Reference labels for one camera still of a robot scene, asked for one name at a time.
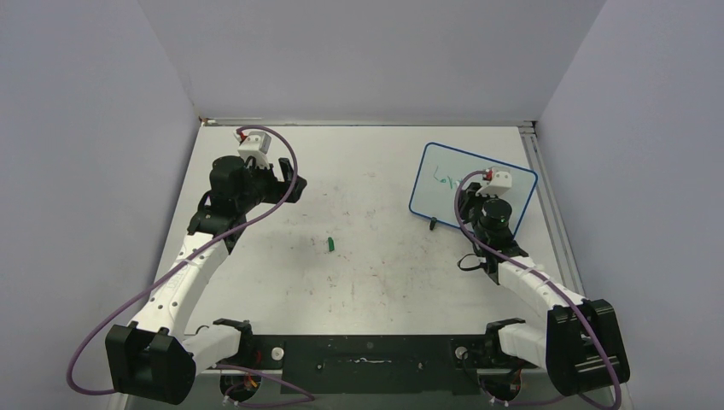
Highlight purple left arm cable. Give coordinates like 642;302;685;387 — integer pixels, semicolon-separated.
67;124;316;410

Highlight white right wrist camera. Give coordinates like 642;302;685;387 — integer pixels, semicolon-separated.
476;168;512;196

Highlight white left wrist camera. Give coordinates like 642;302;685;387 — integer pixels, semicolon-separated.
236;131;272;164

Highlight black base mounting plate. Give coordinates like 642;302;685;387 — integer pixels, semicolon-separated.
221;334;532;395

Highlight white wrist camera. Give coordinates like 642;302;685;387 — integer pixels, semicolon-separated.
476;168;512;196
236;131;272;164

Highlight blue framed whiteboard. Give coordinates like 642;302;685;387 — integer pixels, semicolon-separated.
408;142;539;233

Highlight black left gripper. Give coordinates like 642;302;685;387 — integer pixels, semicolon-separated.
236;156;305;213

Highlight aluminium frame rail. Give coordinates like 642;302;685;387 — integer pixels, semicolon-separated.
518;121;584;293

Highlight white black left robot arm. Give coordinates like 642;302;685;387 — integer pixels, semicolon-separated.
105;155;306;405

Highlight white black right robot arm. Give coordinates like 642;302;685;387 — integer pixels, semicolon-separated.
453;182;630;408

